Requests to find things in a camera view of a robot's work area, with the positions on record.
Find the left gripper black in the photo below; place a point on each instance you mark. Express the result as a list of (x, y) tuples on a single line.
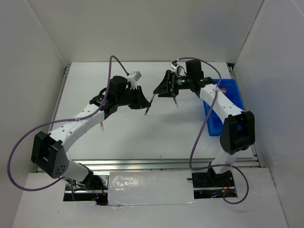
[(141, 102)]

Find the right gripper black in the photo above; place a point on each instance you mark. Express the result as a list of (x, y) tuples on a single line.
[(165, 87)]

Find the blue pen refill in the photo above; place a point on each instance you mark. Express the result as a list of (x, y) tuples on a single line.
[(150, 103)]

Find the purple pen refill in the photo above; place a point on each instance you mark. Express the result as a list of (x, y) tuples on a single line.
[(176, 103)]

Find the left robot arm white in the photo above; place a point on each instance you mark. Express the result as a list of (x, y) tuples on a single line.
[(49, 151)]

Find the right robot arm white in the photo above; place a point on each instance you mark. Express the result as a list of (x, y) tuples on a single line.
[(238, 132)]

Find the blue compartment tray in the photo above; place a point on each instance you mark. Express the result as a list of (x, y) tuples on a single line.
[(228, 103)]

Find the white foil sheet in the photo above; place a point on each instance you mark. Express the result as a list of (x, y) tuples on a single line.
[(150, 188)]

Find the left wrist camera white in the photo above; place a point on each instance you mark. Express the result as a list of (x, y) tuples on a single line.
[(133, 78)]

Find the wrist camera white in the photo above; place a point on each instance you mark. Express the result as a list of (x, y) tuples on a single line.
[(133, 78), (174, 65)]

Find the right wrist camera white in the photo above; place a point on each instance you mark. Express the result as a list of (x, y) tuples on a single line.
[(174, 65)]

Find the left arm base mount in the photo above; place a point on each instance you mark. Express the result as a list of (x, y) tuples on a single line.
[(96, 191)]

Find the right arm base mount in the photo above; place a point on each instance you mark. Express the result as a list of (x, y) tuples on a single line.
[(207, 185)]

